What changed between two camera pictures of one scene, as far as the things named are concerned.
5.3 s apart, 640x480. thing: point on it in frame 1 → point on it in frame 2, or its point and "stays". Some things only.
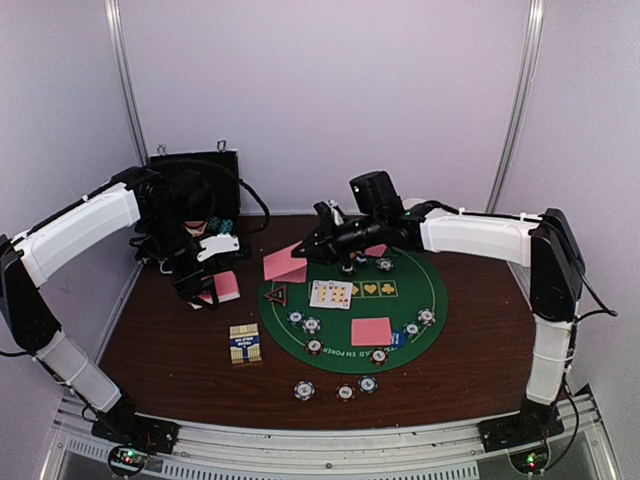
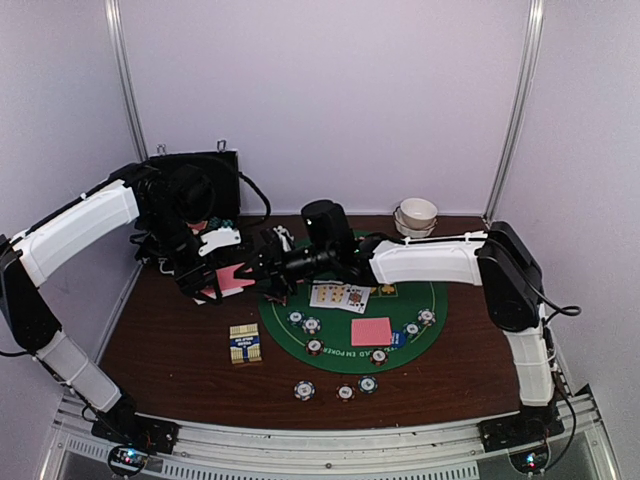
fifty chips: [411, 329] stays
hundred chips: [314, 347] stays
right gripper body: [344, 241] → [286, 269]
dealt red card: [370, 332] stays
